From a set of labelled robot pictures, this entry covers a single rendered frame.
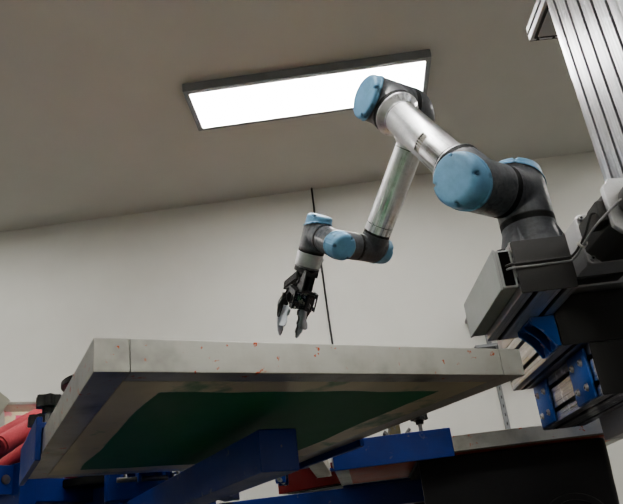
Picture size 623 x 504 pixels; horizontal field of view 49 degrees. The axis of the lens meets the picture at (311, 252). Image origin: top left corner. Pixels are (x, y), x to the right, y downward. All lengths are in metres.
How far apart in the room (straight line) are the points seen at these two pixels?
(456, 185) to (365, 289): 2.96
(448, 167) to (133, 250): 3.48
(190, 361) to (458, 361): 0.37
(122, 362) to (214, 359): 0.10
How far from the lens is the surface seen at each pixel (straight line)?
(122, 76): 3.61
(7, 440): 1.92
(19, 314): 4.85
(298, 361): 0.83
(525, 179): 1.51
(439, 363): 0.93
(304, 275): 1.91
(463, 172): 1.42
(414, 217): 4.55
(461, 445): 1.82
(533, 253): 1.15
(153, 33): 3.37
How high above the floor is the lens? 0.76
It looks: 24 degrees up
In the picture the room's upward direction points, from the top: 7 degrees counter-clockwise
